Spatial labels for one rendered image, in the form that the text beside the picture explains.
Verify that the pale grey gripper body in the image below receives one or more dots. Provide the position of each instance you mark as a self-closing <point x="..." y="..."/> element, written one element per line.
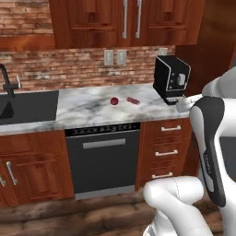
<point x="185" y="106"/>

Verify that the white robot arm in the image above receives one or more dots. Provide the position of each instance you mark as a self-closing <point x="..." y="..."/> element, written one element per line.
<point x="172" y="199"/>

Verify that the black coffee machine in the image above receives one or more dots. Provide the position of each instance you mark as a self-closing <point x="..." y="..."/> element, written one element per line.
<point x="168" y="75"/>

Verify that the brown wooden drawer front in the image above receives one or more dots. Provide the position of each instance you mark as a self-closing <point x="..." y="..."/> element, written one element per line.
<point x="144" y="181"/>
<point x="147" y="159"/>
<point x="153" y="135"/>

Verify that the long red sausage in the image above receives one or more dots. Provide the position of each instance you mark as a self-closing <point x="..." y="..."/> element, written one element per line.
<point x="133" y="100"/>

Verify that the round red fruit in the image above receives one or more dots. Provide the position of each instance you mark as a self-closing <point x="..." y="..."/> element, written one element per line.
<point x="114" y="101"/>

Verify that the tall brown wooden panel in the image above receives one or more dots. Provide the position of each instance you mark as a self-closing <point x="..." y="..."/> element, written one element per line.
<point x="212" y="40"/>

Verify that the dark grey dishwasher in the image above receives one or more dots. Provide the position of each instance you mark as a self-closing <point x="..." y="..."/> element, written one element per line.
<point x="103" y="166"/>

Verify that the dark grey sink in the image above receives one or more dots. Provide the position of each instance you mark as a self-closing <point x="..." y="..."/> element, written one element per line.
<point x="30" y="106"/>

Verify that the brown wooden base cupboard door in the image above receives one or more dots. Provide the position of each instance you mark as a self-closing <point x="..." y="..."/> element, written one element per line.
<point x="43" y="172"/>
<point x="3" y="196"/>

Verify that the black tap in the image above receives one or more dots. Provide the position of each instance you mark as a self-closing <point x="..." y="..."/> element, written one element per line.
<point x="6" y="86"/>

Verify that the grey wall socket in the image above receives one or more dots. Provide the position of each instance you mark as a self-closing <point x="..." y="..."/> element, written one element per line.
<point x="121" y="57"/>
<point x="108" y="57"/>
<point x="163" y="51"/>

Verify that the brown wooden wall cupboard door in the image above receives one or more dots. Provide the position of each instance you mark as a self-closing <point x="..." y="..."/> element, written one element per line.
<point x="89" y="24"/>
<point x="169" y="23"/>

